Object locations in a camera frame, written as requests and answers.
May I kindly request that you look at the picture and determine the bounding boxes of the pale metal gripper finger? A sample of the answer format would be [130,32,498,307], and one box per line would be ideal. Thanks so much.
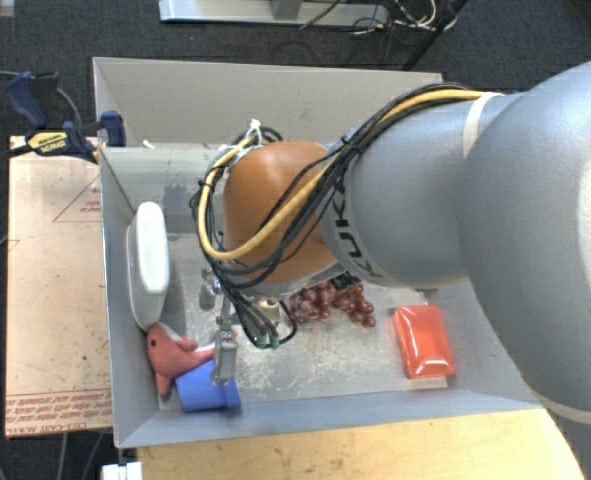
[213,336,239,385]

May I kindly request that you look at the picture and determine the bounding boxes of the blue cup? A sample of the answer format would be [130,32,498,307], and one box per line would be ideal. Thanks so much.
[174,359,243,414]

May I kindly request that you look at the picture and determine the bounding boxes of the dark red toy grapes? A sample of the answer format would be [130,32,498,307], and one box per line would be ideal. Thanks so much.
[284,280,378,330]

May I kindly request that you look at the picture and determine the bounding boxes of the pink toy fish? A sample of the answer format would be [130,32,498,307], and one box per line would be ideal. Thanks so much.
[146,321,217,398]

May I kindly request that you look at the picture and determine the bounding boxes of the grey metal bin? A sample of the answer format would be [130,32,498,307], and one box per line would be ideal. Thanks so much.
[92,56,546,450]

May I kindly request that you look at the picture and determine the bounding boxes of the white rounded plastic object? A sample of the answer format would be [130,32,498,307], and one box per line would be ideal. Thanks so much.
[126,201,171,332]

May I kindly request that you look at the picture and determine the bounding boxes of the brown cardboard board red print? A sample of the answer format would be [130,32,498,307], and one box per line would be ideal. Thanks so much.
[4,135,114,439]

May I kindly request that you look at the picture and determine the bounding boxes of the black cylinder on white bracket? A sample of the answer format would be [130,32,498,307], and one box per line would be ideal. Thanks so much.
[331,271,364,290]

